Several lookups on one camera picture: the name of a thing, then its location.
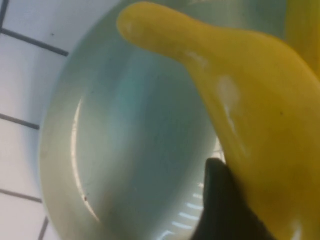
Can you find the teal round plate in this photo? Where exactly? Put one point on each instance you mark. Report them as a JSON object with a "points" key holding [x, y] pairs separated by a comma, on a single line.
{"points": [[125, 125]]}

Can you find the yellow banana faint green tip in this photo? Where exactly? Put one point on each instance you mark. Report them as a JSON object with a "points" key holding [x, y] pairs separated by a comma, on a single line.
{"points": [[305, 25]]}

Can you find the yellow banana bright green tip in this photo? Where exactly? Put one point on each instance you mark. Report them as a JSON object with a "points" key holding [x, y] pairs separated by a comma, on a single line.
{"points": [[250, 100]]}

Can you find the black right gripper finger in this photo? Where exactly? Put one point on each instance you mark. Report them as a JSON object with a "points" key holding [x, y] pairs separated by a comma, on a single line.
{"points": [[220, 205]]}

